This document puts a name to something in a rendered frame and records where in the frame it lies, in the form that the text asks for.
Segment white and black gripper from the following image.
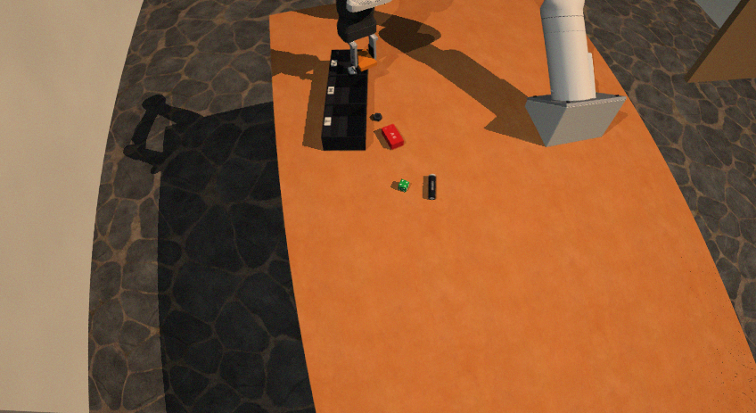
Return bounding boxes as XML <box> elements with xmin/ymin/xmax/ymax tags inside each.
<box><xmin>336</xmin><ymin>0</ymin><xmax>392</xmax><ymax>68</ymax></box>

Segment red 9v battery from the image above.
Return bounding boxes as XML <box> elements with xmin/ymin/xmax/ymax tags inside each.
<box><xmin>382</xmin><ymin>124</ymin><xmax>404</xmax><ymax>150</ymax></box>

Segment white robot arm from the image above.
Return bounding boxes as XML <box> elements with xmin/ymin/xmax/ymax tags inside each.
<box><xmin>540</xmin><ymin>0</ymin><xmax>596</xmax><ymax>101</ymax></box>

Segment black battery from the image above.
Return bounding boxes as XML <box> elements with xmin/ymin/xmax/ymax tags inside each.
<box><xmin>428</xmin><ymin>174</ymin><xmax>436</xmax><ymax>200</ymax></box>

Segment black rack of bins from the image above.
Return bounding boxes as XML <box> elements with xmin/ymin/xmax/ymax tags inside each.
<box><xmin>321</xmin><ymin>49</ymin><xmax>368</xmax><ymax>151</ymax></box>

